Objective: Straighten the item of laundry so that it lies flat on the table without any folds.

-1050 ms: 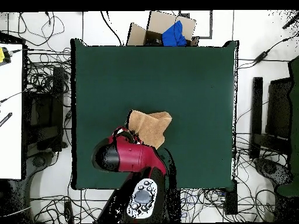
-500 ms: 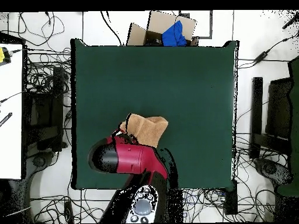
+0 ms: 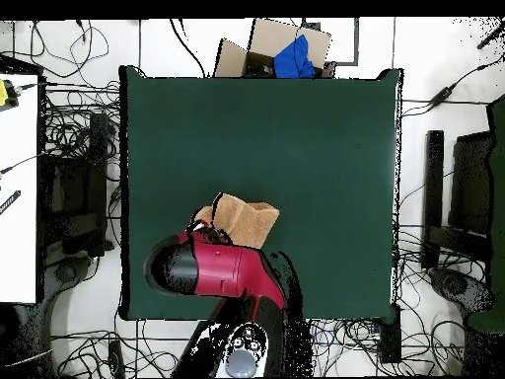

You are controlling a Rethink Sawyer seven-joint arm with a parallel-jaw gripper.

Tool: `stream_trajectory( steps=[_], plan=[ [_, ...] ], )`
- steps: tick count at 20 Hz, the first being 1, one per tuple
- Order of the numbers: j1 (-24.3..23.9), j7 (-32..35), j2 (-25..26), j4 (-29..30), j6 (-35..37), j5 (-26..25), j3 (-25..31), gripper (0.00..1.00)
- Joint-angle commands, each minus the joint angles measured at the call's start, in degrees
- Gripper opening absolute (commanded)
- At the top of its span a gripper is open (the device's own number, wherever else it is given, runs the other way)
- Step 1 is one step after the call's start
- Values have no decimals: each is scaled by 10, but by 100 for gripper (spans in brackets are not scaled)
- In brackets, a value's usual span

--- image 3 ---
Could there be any yellow and black tool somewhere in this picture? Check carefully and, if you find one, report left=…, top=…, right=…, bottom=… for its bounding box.
left=0, top=78, right=21, bottom=113

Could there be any black and blue cable tangle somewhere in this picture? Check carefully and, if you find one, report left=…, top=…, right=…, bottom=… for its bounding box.
left=311, top=318, right=384, bottom=377

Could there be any black looped cable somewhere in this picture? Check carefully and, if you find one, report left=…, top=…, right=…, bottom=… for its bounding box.
left=11, top=19, right=110, bottom=80

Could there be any black round pedestal foot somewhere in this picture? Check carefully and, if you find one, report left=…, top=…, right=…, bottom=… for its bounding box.
left=52, top=256, right=94, bottom=285
left=427, top=266, right=496, bottom=315

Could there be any black long beam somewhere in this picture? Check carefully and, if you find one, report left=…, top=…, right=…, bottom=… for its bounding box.
left=420, top=129, right=446, bottom=270

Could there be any black flat bar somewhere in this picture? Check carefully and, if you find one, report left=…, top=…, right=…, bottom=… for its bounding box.
left=0, top=189, right=22, bottom=216

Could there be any blue cloth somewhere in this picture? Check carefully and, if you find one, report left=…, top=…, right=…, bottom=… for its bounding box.
left=272, top=34, right=317, bottom=79

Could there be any brown cardboard box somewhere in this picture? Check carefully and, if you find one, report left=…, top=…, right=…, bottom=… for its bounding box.
left=212, top=17, right=336, bottom=79

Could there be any green draped cloth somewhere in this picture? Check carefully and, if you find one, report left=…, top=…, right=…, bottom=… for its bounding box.
left=467, top=93, right=505, bottom=335

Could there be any dark green table cloth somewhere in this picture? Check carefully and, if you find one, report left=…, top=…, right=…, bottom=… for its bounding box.
left=118, top=64, right=404, bottom=322

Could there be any black power adapter with cable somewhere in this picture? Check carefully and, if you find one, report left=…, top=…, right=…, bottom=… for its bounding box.
left=400, top=54, right=505, bottom=117

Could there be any black equipment stand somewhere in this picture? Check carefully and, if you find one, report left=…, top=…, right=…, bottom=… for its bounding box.
left=38, top=112, right=111, bottom=258

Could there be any white desk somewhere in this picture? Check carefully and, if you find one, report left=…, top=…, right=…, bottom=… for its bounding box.
left=0, top=72, right=40, bottom=305

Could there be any black power strip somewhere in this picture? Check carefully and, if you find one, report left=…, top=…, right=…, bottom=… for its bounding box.
left=108, top=340, right=125, bottom=378
left=379, top=303, right=402, bottom=364

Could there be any black rod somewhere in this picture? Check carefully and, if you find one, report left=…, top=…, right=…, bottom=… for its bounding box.
left=475, top=19, right=505, bottom=50

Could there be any tan terry towel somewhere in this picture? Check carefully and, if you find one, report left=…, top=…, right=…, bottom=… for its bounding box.
left=192, top=191, right=280, bottom=250

